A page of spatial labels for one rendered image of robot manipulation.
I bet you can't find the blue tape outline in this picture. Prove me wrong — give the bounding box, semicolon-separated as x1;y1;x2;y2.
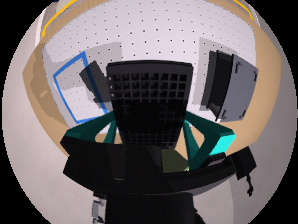
53;51;108;124

